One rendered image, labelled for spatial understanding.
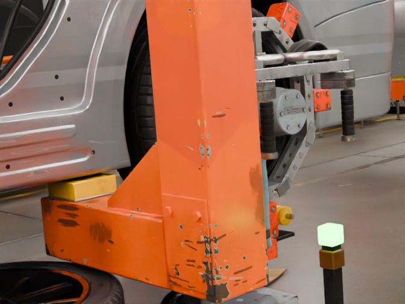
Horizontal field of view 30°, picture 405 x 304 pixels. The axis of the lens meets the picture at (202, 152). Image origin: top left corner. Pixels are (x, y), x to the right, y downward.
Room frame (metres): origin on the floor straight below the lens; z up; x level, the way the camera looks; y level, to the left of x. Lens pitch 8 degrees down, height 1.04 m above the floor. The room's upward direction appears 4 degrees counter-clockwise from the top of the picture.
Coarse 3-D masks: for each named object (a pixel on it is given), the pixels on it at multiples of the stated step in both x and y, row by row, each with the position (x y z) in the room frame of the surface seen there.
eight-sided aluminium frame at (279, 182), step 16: (272, 32) 2.27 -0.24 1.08; (272, 48) 2.34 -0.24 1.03; (288, 48) 2.32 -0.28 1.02; (304, 80) 2.36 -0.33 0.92; (304, 96) 2.36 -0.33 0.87; (304, 128) 2.37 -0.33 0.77; (288, 144) 2.38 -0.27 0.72; (304, 144) 2.35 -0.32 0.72; (288, 160) 2.32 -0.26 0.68; (272, 176) 2.31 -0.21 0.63; (288, 176) 2.29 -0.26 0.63; (272, 192) 2.24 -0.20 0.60
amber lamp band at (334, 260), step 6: (324, 252) 1.52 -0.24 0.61; (330, 252) 1.51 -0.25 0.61; (336, 252) 1.51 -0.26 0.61; (342, 252) 1.53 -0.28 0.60; (324, 258) 1.52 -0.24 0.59; (330, 258) 1.51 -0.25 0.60; (336, 258) 1.51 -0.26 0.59; (342, 258) 1.53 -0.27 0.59; (324, 264) 1.52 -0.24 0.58; (330, 264) 1.51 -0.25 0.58; (336, 264) 1.51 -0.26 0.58; (342, 264) 1.53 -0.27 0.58
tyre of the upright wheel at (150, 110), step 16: (256, 16) 2.35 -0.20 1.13; (144, 32) 2.24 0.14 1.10; (144, 48) 2.16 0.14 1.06; (128, 64) 2.17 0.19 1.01; (144, 64) 2.12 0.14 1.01; (128, 80) 2.14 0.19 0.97; (144, 80) 2.09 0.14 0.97; (288, 80) 2.44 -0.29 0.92; (128, 96) 2.13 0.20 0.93; (144, 96) 2.07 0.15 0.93; (128, 112) 2.13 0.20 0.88; (144, 112) 2.06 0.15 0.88; (128, 128) 2.12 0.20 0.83; (144, 128) 2.07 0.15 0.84; (128, 144) 2.13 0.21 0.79; (144, 144) 2.08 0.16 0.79
